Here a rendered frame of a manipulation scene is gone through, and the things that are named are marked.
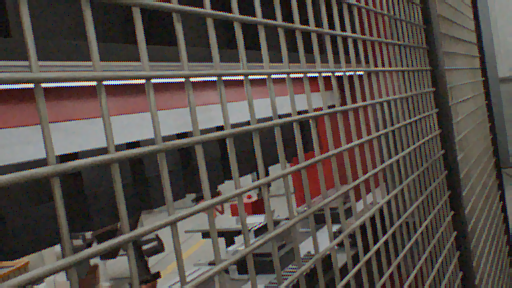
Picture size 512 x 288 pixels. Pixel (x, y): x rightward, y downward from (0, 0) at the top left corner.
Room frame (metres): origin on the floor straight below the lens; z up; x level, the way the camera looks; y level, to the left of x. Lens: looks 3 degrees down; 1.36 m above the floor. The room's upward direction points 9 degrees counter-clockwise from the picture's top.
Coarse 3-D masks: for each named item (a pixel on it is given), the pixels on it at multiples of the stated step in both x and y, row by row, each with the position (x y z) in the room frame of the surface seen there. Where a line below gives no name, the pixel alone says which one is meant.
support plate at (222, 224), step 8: (248, 216) 2.05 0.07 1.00; (256, 216) 2.02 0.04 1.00; (200, 224) 2.05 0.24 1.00; (208, 224) 2.03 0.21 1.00; (216, 224) 2.00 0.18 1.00; (224, 224) 1.97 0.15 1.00; (232, 224) 1.95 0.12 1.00; (248, 224) 1.90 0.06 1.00; (184, 232) 1.98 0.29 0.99; (192, 232) 1.97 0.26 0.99; (200, 232) 1.95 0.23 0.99
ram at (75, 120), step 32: (0, 96) 1.02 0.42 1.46; (32, 96) 1.08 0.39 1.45; (64, 96) 1.15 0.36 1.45; (96, 96) 1.23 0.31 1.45; (128, 96) 1.33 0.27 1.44; (160, 96) 1.43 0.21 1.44; (256, 96) 1.90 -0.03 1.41; (288, 96) 2.13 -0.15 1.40; (320, 96) 2.44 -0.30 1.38; (0, 128) 1.01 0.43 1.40; (32, 128) 1.07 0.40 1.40; (64, 128) 1.14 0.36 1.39; (96, 128) 1.22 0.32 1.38; (128, 128) 1.31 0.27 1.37; (160, 128) 1.42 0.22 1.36; (0, 160) 1.00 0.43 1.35
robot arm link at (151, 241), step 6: (150, 234) 1.97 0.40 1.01; (156, 234) 1.96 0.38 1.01; (138, 240) 1.96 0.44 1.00; (144, 240) 1.94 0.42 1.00; (150, 240) 1.94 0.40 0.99; (156, 240) 1.94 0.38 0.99; (162, 240) 1.98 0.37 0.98; (144, 246) 1.94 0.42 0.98; (150, 246) 1.93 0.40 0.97; (156, 246) 1.93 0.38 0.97; (162, 246) 1.96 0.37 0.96; (144, 252) 1.94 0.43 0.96; (150, 252) 1.93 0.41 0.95; (156, 252) 1.94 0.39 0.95; (162, 252) 1.95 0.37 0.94
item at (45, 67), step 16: (0, 64) 0.78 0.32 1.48; (16, 64) 0.80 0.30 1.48; (48, 64) 0.85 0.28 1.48; (64, 64) 0.88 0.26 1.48; (80, 64) 0.91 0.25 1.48; (112, 64) 0.98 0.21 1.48; (128, 64) 1.02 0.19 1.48; (160, 64) 1.10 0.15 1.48; (176, 64) 1.15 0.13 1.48; (192, 64) 1.20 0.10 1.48; (208, 64) 1.26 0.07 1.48; (224, 64) 1.32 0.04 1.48; (240, 64) 1.39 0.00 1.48; (256, 64) 1.47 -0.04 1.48; (272, 64) 1.55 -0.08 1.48; (336, 64) 2.03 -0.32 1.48; (368, 64) 2.40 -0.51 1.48
